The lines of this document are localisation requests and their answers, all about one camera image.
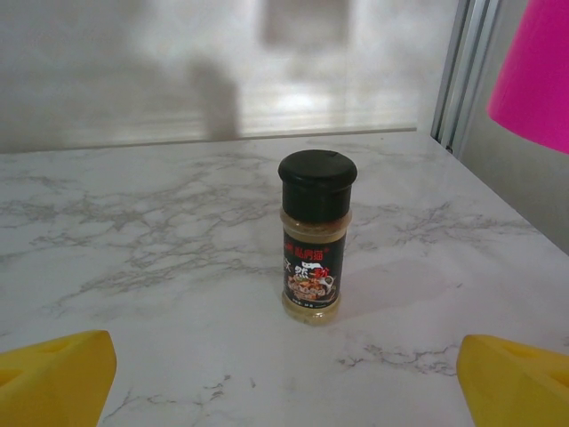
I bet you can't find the black-capped spice jar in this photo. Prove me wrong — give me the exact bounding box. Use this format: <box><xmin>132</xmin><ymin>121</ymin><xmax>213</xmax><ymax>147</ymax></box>
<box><xmin>277</xmin><ymin>149</ymin><xmax>359</xmax><ymax>328</ymax></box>

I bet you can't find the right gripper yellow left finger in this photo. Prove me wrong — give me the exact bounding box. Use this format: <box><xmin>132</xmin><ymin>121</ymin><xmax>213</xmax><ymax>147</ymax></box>
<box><xmin>0</xmin><ymin>328</ymin><xmax>119</xmax><ymax>427</ymax></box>

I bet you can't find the aluminium frame post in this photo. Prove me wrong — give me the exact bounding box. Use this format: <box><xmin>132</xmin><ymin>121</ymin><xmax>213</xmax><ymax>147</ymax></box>
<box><xmin>429</xmin><ymin>0</ymin><xmax>501</xmax><ymax>157</ymax></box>

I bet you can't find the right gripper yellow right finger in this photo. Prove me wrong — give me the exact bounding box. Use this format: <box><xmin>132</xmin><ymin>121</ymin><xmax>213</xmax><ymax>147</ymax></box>
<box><xmin>456</xmin><ymin>334</ymin><xmax>569</xmax><ymax>427</ymax></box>

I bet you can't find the pink wine glass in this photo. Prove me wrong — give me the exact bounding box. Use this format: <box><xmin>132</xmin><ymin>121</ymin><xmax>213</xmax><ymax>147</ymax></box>
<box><xmin>485</xmin><ymin>0</ymin><xmax>569</xmax><ymax>156</ymax></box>

